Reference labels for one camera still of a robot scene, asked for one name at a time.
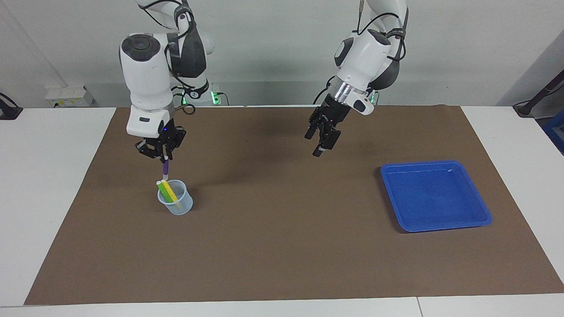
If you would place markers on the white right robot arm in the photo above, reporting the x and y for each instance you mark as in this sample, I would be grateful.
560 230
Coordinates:
145 83

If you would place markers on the black table clamp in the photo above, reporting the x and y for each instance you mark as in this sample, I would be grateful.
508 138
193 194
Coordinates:
9 112

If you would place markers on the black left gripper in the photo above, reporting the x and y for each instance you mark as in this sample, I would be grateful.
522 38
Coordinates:
330 114

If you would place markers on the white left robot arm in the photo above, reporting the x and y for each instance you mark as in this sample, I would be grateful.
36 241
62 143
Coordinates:
365 57

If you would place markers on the purple pen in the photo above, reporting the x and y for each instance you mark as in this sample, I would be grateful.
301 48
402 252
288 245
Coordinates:
165 169

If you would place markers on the brown table mat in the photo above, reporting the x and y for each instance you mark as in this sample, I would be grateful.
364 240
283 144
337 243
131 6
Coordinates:
282 246

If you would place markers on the clear plastic cup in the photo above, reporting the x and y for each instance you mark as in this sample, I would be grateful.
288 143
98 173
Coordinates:
181 207

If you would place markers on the blue crate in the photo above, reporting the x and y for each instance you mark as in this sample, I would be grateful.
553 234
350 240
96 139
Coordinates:
556 132

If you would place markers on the blue plastic tray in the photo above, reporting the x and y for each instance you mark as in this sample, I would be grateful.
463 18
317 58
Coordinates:
434 198

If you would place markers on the white power strip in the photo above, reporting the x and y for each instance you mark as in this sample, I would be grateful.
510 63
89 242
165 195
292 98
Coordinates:
66 96

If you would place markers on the green pen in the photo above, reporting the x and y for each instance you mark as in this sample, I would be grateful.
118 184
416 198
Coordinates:
162 190

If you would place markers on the yellow pen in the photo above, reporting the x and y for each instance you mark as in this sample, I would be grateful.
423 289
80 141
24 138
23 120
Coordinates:
170 192

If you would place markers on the black stand with pole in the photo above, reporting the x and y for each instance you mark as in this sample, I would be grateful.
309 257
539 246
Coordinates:
526 108

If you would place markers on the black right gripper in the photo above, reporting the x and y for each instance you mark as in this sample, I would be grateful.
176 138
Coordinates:
158 143

